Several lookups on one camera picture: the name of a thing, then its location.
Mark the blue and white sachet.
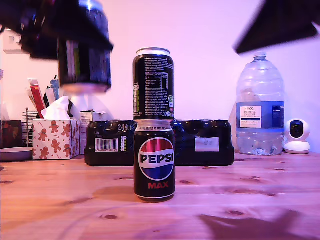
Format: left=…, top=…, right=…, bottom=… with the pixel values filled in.
left=49, top=79, right=61, bottom=102

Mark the white light switch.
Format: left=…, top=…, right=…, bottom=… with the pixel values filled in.
left=2, top=28, right=26, bottom=55

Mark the grey plate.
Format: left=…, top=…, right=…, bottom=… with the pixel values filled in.
left=0, top=146, right=34, bottom=162

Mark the large clear water bottle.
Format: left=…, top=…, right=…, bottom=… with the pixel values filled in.
left=235, top=51, right=286, bottom=156

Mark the small white round camera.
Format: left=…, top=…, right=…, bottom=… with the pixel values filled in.
left=283, top=118, right=312, bottom=155

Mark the dark square box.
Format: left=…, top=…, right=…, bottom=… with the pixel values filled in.
left=1, top=119, right=24, bottom=149

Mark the small white carton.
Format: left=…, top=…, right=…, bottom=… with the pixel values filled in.
left=79, top=109, right=108, bottom=155

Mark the white tissue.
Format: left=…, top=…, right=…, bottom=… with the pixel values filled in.
left=41, top=96, right=72, bottom=121

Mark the black and white sachet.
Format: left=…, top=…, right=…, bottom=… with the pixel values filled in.
left=44, top=86, right=55, bottom=108

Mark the metal wire holder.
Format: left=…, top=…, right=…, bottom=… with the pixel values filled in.
left=22, top=107, right=38, bottom=148

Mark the black Pepsi Max multipack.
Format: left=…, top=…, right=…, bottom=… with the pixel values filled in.
left=83, top=115, right=236, bottom=168

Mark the gingerbread print tissue box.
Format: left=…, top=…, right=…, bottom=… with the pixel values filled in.
left=32, top=119, right=81, bottom=161

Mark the black Pepsi Max can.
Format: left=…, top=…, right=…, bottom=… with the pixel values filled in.
left=132, top=47, right=175, bottom=121
left=133, top=119, right=176, bottom=203
left=57, top=0, right=113, bottom=94

